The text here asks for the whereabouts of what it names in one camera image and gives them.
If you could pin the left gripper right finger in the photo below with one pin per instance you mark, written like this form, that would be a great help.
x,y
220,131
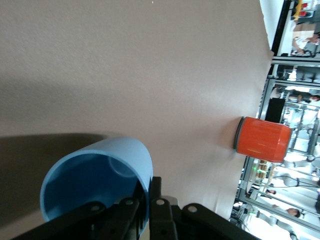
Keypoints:
x,y
165,225

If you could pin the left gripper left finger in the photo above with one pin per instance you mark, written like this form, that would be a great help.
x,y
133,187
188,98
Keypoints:
x,y
112,225

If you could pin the light blue plastic cup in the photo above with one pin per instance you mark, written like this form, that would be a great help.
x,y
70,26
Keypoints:
x,y
82,175

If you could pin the orange can with grey lid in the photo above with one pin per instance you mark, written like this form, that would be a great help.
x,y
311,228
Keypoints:
x,y
262,137

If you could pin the black monitor screen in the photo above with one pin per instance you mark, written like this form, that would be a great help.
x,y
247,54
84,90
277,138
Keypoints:
x,y
275,110

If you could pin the person with face mask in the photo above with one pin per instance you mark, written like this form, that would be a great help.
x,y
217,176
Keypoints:
x,y
312,98

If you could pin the person in white shirt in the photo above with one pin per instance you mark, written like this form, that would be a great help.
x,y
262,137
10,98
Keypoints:
x,y
300,41

